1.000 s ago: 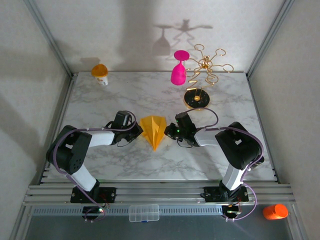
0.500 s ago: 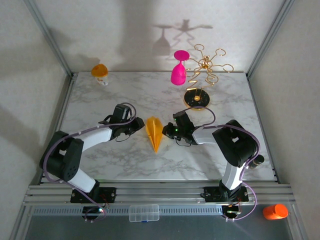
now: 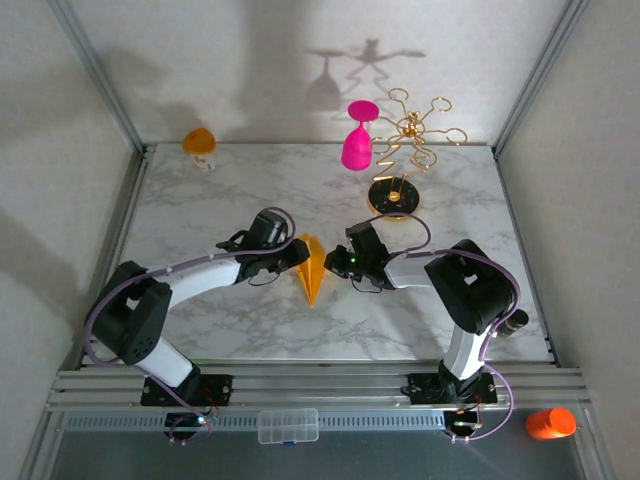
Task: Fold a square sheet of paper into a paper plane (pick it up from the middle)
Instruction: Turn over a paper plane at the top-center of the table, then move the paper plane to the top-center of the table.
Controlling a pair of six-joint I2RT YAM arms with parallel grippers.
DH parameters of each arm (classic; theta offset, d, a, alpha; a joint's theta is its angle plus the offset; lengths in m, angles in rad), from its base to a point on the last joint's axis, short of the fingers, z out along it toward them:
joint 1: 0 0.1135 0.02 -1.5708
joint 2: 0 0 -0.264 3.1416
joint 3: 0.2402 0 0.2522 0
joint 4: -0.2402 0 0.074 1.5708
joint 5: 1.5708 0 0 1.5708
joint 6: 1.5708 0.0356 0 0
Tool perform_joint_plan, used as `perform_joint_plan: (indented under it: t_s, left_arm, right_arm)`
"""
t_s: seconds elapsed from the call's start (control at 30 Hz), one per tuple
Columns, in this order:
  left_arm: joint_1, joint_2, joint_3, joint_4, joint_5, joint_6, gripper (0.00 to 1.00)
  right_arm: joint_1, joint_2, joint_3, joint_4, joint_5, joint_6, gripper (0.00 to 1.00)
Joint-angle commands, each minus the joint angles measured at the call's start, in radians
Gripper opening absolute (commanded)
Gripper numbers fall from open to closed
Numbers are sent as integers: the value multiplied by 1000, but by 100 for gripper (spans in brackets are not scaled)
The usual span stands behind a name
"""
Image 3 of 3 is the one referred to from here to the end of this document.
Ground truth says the pink wine glass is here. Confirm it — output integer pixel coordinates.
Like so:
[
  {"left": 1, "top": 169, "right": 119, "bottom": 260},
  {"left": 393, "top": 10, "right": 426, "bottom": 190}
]
[{"left": 341, "top": 99, "right": 380, "bottom": 172}]

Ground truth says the white cup with orange lid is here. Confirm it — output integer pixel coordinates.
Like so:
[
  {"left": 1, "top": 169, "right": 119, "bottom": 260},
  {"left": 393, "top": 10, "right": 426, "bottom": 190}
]
[{"left": 182, "top": 127, "right": 219, "bottom": 173}]

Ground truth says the black cylinder with gold bands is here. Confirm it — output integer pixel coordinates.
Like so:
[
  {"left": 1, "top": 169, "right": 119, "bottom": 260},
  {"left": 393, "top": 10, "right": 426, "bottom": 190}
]
[{"left": 499, "top": 308, "right": 530, "bottom": 337}]

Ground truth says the clear plastic compartment box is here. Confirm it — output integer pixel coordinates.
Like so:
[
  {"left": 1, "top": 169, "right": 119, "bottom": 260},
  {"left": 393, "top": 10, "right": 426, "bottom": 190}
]
[{"left": 257, "top": 407, "right": 320, "bottom": 445}]

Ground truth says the black controller box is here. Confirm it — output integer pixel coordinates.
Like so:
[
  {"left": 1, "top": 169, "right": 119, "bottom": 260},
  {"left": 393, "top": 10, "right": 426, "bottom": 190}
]
[
  {"left": 443, "top": 407, "right": 485, "bottom": 444},
  {"left": 164, "top": 412, "right": 217, "bottom": 446}
]

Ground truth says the orange plastic cup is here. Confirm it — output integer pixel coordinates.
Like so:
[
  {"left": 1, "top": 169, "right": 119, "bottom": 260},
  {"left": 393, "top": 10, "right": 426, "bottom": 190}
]
[{"left": 524, "top": 407, "right": 578, "bottom": 441}]

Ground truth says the gold wire glass rack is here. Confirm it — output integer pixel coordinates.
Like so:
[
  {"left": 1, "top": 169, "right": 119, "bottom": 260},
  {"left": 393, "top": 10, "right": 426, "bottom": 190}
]
[{"left": 367, "top": 87, "right": 469, "bottom": 222}]

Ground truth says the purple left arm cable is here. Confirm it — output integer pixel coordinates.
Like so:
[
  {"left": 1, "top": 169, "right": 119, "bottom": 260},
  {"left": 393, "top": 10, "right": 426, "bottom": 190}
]
[{"left": 82, "top": 206, "right": 297, "bottom": 444}]

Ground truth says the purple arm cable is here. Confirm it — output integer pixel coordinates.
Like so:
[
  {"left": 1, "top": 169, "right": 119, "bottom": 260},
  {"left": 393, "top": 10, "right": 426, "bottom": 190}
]
[
  {"left": 82, "top": 206, "right": 297, "bottom": 444},
  {"left": 346, "top": 213, "right": 522, "bottom": 444}
]

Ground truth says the aluminium mounting rail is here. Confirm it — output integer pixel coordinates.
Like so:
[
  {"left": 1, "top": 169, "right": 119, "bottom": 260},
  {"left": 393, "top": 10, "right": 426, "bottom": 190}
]
[{"left": 44, "top": 362, "right": 594, "bottom": 414}]

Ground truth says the aluminium side rail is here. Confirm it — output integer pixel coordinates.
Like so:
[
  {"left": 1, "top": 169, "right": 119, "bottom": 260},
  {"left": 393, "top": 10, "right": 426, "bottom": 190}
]
[
  {"left": 74, "top": 144, "right": 151, "bottom": 371},
  {"left": 492, "top": 147, "right": 559, "bottom": 366}
]

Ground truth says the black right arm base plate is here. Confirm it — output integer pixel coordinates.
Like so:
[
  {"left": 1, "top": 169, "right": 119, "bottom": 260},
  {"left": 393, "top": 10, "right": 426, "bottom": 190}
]
[{"left": 407, "top": 372, "right": 499, "bottom": 406}]

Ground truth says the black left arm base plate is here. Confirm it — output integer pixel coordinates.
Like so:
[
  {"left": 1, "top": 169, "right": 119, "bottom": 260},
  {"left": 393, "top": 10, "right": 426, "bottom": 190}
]
[{"left": 140, "top": 373, "right": 234, "bottom": 407}]

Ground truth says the grey slotted cable duct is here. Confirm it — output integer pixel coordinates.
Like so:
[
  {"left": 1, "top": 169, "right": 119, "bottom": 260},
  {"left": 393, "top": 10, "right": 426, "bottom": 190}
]
[{"left": 62, "top": 410, "right": 449, "bottom": 434}]

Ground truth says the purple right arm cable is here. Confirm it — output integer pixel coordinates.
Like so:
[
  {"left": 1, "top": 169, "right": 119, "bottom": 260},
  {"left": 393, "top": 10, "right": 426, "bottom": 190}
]
[{"left": 346, "top": 213, "right": 522, "bottom": 444}]

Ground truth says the aluminium frame post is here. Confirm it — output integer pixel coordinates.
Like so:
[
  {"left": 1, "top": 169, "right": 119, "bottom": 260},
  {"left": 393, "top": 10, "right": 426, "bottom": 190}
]
[
  {"left": 492, "top": 0, "right": 587, "bottom": 159},
  {"left": 47, "top": 0, "right": 149, "bottom": 156}
]

